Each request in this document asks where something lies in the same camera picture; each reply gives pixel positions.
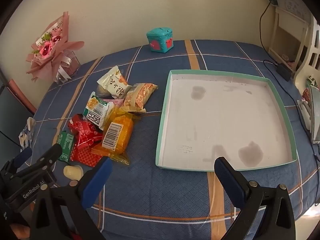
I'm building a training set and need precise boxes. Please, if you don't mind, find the reddish brown wooden rail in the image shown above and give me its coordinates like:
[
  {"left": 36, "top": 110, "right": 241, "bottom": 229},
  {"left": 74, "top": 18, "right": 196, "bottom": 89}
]
[{"left": 7, "top": 79, "right": 37, "bottom": 114}]

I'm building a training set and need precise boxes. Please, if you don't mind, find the small cream jelly cup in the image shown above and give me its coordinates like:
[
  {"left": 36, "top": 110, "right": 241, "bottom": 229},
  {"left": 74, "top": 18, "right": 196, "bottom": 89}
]
[{"left": 63, "top": 164, "right": 84, "bottom": 180}]

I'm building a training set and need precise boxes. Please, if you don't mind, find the cream wooden shelf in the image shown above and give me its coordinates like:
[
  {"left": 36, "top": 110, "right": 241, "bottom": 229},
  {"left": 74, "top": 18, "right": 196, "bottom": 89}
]
[{"left": 269, "top": 6, "right": 310, "bottom": 72}]

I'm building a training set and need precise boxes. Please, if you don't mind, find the teal toy chest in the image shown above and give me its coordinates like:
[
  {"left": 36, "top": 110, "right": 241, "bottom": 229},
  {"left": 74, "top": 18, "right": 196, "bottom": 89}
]
[{"left": 146, "top": 27, "right": 174, "bottom": 54}]

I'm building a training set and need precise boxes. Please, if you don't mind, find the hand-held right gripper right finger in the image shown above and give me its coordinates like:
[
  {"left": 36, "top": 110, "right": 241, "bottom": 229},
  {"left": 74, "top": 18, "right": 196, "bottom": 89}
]
[{"left": 214, "top": 156, "right": 297, "bottom": 240}]

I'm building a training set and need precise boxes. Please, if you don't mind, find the green white snack packet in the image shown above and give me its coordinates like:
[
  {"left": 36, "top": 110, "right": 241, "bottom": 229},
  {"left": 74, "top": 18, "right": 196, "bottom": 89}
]
[{"left": 83, "top": 92, "right": 116, "bottom": 130}]

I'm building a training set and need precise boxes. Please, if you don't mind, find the pink flower bouquet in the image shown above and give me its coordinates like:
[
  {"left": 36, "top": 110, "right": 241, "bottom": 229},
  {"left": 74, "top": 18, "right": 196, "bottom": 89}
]
[{"left": 26, "top": 11, "right": 85, "bottom": 82}]

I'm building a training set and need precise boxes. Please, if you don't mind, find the blue plaid bedsheet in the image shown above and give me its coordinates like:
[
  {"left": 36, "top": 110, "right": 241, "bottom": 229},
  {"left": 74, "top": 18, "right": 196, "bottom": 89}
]
[{"left": 29, "top": 39, "right": 320, "bottom": 240}]

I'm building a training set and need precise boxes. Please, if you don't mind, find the clear pink gift box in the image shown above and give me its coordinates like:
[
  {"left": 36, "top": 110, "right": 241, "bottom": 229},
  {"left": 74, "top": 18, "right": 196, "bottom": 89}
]
[{"left": 56, "top": 51, "right": 81, "bottom": 84}]

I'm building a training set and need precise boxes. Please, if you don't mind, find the black power cable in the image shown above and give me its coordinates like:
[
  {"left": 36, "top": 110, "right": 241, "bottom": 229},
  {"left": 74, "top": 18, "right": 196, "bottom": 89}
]
[{"left": 259, "top": 0, "right": 320, "bottom": 170}]

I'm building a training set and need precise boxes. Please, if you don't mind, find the cream orange bun packet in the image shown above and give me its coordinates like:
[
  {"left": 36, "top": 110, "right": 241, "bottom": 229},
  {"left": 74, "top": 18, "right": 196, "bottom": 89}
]
[{"left": 123, "top": 83, "right": 159, "bottom": 110}]

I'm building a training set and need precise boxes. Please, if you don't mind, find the grey patterned round board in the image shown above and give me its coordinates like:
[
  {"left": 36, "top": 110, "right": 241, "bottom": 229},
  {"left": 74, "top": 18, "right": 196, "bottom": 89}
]
[{"left": 276, "top": 0, "right": 312, "bottom": 22}]

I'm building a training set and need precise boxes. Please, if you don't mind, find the pink snack packet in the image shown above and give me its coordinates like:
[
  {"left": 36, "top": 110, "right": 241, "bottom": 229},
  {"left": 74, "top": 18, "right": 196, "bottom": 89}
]
[{"left": 102, "top": 98, "right": 125, "bottom": 108}]

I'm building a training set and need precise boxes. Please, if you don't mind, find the white plastic chair back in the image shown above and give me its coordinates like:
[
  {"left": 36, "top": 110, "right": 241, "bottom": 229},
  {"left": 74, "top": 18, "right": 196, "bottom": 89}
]
[{"left": 294, "top": 17, "right": 320, "bottom": 90}]

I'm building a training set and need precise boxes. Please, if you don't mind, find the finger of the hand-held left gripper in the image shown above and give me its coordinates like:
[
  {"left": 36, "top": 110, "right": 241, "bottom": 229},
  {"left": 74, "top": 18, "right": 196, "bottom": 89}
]
[
  {"left": 0, "top": 147, "right": 33, "bottom": 176},
  {"left": 15, "top": 143, "right": 63, "bottom": 180}
]

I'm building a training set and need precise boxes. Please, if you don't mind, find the white grey flat device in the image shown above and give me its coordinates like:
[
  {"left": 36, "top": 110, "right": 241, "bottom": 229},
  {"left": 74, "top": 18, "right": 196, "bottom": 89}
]
[{"left": 297, "top": 85, "right": 320, "bottom": 144}]

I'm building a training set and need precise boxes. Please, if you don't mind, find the clear round pastry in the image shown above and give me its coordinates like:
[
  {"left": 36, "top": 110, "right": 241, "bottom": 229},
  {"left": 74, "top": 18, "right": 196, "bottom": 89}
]
[{"left": 96, "top": 84, "right": 113, "bottom": 99}]

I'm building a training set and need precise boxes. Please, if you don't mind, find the yellow clear cake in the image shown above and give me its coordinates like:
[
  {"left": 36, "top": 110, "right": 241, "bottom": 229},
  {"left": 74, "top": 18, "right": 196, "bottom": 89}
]
[{"left": 91, "top": 106, "right": 147, "bottom": 165}]

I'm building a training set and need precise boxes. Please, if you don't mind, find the red gold patterned packet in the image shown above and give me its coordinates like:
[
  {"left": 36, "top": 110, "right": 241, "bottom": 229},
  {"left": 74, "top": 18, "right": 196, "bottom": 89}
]
[{"left": 70, "top": 144, "right": 105, "bottom": 167}]

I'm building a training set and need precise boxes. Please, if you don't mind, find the black power adapter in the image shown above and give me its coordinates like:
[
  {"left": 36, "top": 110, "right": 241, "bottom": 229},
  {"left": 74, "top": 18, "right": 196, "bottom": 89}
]
[{"left": 275, "top": 64, "right": 293, "bottom": 81}]

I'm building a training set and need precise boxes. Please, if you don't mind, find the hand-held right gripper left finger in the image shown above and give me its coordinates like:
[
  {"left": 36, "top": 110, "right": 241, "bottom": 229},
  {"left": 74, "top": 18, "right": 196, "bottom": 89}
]
[{"left": 30, "top": 156, "right": 113, "bottom": 240}]

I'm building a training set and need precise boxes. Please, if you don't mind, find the cream snack packet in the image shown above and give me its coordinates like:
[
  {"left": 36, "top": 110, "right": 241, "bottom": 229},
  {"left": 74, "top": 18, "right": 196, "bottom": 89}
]
[{"left": 97, "top": 65, "right": 132, "bottom": 99}]

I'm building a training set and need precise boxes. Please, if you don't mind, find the red foil snack packet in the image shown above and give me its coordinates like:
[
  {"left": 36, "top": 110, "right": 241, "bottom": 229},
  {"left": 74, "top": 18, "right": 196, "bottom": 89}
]
[{"left": 68, "top": 114, "right": 103, "bottom": 147}]

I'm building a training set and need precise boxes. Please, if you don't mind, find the green rimmed white tray box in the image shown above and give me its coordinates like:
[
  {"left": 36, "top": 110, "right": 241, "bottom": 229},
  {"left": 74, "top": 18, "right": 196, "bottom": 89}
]
[{"left": 155, "top": 70, "right": 298, "bottom": 172}]

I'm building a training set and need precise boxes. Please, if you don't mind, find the blue white crumpled wrapper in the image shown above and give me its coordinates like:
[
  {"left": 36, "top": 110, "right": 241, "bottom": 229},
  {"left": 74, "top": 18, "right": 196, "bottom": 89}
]
[{"left": 19, "top": 117, "right": 37, "bottom": 147}]

